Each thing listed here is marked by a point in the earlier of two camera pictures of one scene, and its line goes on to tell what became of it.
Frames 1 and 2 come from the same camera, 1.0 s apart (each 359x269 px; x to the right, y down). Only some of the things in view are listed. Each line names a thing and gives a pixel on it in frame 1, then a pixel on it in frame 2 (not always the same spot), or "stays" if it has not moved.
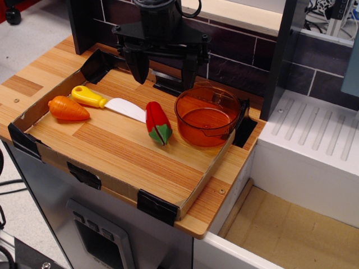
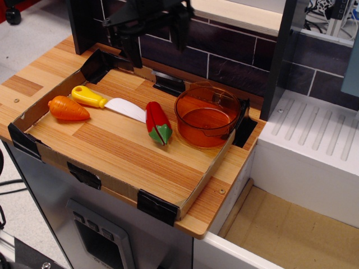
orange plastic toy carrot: (65, 108) stays
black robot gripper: (162, 32) -> (139, 16)
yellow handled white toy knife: (125, 107) stays
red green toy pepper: (159, 124) stays
